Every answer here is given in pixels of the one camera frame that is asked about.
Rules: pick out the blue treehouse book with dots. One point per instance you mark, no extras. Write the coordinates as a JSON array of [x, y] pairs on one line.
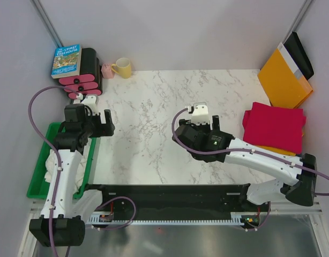
[[66, 62]]

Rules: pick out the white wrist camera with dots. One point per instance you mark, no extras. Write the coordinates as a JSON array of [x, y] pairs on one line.
[[89, 100], [199, 114]]

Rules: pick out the black folder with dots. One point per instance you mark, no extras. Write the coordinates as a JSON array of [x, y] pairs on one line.
[[298, 54]]

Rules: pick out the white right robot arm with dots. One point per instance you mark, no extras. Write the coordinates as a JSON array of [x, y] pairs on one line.
[[293, 177]]

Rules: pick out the red folded t shirt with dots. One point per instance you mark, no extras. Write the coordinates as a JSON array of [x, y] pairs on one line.
[[274, 127]]

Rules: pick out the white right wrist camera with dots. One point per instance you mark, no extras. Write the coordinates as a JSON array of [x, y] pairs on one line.
[[199, 114]]

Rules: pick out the green plastic tray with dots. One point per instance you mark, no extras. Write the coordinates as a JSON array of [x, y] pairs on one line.
[[39, 187]]

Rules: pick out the yellow mug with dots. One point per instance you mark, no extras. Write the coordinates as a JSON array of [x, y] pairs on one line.
[[122, 67]]

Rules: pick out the white cable duct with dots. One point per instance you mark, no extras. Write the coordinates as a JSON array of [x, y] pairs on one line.
[[102, 219]]

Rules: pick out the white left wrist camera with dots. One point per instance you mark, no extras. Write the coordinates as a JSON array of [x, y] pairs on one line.
[[89, 100]]

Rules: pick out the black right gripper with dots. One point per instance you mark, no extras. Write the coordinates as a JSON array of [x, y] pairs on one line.
[[207, 127]]

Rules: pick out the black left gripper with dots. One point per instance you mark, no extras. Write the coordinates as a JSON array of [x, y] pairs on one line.
[[105, 129]]

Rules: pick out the small pink container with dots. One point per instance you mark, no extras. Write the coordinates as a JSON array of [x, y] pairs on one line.
[[106, 71]]

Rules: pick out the black pink drawer organizer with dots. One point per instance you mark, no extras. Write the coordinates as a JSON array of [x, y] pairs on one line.
[[89, 82]]

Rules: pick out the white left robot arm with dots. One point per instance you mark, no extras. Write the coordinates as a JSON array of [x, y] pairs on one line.
[[62, 222]]

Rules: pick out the orange folded t shirt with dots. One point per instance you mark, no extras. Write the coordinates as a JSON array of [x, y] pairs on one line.
[[279, 151]]

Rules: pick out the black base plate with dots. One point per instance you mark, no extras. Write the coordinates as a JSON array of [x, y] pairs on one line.
[[175, 201]]

